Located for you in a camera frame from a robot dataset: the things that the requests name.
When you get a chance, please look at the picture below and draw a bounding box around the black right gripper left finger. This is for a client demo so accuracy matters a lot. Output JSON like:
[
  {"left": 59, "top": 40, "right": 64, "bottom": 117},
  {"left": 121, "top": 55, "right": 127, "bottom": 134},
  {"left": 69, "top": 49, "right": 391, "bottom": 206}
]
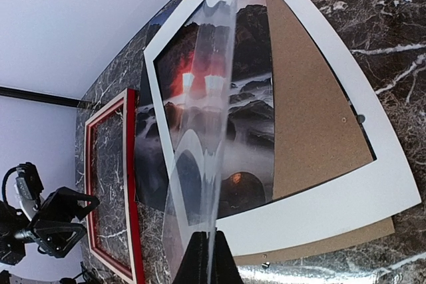
[{"left": 173, "top": 231, "right": 208, "bottom": 284}]

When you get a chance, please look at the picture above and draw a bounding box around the sunset seascape photo print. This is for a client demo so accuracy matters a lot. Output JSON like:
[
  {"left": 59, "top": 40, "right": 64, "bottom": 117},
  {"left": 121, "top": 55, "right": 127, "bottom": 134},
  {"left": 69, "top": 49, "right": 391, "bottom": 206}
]
[{"left": 134, "top": 0, "right": 274, "bottom": 218}]

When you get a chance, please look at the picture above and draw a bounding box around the wooden red-edged picture frame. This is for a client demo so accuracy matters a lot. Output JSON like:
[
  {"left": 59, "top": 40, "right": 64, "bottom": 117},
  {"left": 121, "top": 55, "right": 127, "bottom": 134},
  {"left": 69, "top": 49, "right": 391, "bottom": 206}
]
[{"left": 84, "top": 88, "right": 145, "bottom": 283}]

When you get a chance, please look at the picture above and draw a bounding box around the left black corner post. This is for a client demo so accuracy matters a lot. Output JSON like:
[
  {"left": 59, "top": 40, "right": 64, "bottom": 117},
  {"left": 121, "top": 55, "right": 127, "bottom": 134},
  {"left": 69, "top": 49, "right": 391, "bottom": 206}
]
[{"left": 0, "top": 86, "right": 84, "bottom": 108}]

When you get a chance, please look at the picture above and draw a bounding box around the brown frame backing board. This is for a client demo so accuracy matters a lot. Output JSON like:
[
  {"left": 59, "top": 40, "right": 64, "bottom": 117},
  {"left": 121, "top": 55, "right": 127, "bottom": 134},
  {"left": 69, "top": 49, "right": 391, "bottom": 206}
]
[{"left": 232, "top": 0, "right": 395, "bottom": 265}]

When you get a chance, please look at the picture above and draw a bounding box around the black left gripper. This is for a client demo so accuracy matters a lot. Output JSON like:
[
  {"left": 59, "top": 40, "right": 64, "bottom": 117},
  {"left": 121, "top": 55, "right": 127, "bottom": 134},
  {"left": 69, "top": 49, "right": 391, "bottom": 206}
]
[{"left": 1, "top": 187, "right": 100, "bottom": 265}]

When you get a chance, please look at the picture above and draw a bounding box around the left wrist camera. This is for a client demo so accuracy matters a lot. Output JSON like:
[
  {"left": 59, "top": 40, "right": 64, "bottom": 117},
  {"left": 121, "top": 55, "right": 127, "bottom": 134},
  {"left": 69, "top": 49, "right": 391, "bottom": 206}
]
[{"left": 1, "top": 162, "right": 44, "bottom": 210}]

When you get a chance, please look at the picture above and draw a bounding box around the clear acrylic sheet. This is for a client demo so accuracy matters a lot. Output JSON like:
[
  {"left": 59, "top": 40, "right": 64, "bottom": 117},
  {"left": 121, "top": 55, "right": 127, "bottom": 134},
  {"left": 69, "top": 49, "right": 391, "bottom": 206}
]
[{"left": 164, "top": 0, "right": 237, "bottom": 283}]

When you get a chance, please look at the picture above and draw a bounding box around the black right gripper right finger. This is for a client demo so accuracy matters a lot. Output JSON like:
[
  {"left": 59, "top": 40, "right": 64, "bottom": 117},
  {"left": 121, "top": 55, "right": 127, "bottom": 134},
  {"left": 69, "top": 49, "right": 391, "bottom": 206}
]
[{"left": 212, "top": 231, "right": 242, "bottom": 284}]

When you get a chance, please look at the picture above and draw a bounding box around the white photo mat board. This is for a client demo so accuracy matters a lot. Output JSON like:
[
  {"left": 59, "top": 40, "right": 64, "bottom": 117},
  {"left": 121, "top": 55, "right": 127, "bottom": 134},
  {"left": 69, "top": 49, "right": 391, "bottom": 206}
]
[{"left": 144, "top": 0, "right": 421, "bottom": 256}]

